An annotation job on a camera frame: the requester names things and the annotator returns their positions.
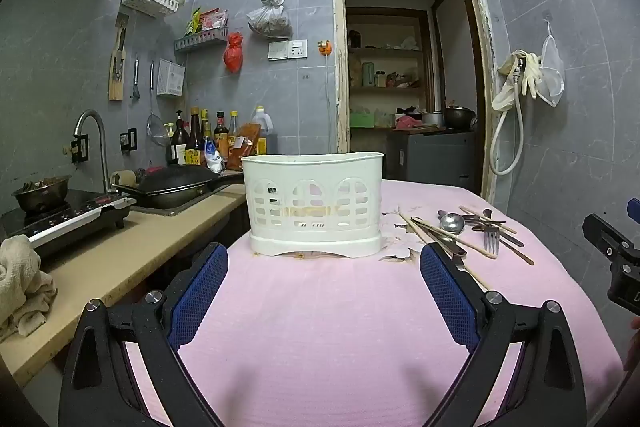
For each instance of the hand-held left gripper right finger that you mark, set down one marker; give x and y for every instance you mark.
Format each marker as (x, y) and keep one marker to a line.
(447, 302)

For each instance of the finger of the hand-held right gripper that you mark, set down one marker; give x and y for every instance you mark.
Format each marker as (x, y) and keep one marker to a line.
(635, 209)
(607, 234)

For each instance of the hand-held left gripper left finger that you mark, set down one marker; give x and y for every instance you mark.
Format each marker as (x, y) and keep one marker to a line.
(200, 297)

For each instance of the steel fork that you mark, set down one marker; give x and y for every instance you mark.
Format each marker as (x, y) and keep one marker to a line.
(492, 243)

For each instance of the shiny steel spoon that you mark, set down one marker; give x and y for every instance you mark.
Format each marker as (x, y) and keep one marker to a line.
(451, 223)

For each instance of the white plastic utensil basket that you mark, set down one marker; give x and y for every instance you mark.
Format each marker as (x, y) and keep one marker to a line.
(315, 172)

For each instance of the black wok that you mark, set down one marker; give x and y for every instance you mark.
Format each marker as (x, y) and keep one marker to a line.
(170, 187)

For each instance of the pink floral tablecloth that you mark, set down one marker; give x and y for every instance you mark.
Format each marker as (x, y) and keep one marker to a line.
(325, 332)

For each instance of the pink sponge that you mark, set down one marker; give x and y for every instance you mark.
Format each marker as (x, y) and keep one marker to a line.
(156, 168)

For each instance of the white and blue bag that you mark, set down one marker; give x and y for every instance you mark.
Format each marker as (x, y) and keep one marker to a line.
(215, 159)

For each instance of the yellow sponge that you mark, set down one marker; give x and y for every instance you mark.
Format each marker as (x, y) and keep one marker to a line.
(125, 178)

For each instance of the black induction cooker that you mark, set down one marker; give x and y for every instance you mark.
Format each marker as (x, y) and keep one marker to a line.
(75, 219)

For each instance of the grey cabinet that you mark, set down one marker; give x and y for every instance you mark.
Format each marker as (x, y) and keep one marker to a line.
(432, 154)

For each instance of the dark bottle with white label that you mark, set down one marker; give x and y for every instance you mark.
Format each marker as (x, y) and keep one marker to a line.
(178, 147)

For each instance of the dark bottle with yellow label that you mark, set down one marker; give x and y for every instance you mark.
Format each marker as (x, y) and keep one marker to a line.
(194, 142)

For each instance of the red-capped sauce bottle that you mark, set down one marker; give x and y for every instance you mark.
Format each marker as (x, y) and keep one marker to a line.
(221, 137)

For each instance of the orange packet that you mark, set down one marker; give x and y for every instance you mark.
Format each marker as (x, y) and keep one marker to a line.
(245, 142)

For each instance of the translucent plastic bag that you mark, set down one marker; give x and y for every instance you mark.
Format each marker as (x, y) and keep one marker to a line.
(552, 67)

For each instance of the cream rubber glove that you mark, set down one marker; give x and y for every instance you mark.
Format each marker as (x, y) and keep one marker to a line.
(505, 94)
(532, 77)

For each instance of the yellow-capped sauce bottle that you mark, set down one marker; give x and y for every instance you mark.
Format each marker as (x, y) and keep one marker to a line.
(205, 129)

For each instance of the hanging mesh strainer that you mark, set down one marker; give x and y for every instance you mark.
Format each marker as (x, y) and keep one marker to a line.
(158, 129)

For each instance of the clear yellow-capped bottle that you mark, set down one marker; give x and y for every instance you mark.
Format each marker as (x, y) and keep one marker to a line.
(233, 127)

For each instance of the cooking oil jug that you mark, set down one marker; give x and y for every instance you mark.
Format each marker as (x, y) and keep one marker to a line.
(263, 132)

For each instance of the cream towel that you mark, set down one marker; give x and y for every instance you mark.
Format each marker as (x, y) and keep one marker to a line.
(22, 287)

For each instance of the red cloth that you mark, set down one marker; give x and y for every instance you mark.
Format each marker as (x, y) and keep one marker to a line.
(407, 122)

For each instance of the steel pot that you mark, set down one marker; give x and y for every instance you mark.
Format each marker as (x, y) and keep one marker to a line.
(432, 118)

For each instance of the black pot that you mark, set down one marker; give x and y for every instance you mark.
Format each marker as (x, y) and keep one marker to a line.
(459, 116)

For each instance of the steel bowl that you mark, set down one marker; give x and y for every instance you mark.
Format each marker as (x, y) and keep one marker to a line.
(42, 197)

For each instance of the green box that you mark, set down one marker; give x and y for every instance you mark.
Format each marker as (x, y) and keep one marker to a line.
(362, 119)

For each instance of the steel faucet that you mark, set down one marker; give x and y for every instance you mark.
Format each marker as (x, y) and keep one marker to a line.
(95, 122)

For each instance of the white hanging holder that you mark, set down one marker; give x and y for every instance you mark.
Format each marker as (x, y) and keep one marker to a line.
(170, 78)

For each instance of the hanging steel peeler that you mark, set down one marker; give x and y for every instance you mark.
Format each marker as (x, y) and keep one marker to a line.
(135, 79)

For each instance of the green thermos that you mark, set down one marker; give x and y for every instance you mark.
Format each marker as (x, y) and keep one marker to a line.
(368, 74)

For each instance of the red plastic bag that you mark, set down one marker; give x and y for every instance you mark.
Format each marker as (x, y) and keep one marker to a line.
(233, 54)

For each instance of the wooden shelf unit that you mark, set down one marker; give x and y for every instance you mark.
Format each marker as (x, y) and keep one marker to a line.
(385, 52)

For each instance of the colourful seasoning packets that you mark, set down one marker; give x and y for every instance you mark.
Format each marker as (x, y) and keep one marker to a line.
(209, 19)

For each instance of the hanging kitchen knife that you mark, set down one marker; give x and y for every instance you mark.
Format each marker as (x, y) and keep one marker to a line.
(121, 24)

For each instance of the clear bag of dried goods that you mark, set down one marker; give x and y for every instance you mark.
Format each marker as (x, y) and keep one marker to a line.
(270, 19)

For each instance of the grey wall shelf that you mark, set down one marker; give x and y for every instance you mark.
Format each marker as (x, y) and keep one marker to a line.
(200, 41)

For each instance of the white wall switch panel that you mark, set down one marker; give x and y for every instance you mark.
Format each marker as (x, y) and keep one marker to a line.
(287, 50)

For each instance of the worn white door frame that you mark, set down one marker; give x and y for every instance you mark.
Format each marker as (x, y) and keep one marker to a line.
(339, 57)

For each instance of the orange wall hook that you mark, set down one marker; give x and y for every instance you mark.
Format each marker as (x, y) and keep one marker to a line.
(325, 48)

